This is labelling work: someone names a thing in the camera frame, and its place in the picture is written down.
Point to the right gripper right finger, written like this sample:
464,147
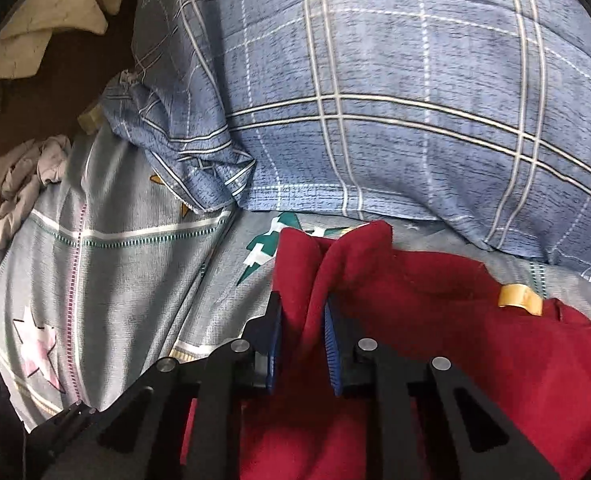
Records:
425,420

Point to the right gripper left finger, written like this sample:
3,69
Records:
180,420

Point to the red knit garment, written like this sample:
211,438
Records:
535,366

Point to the grey patterned bed sheet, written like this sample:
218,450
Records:
109,272

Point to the grey crumpled cloth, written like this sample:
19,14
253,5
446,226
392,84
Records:
24,173

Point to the blue plaid pillow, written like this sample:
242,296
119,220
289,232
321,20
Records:
476,113

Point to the beige cloth pile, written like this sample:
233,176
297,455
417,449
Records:
28,30

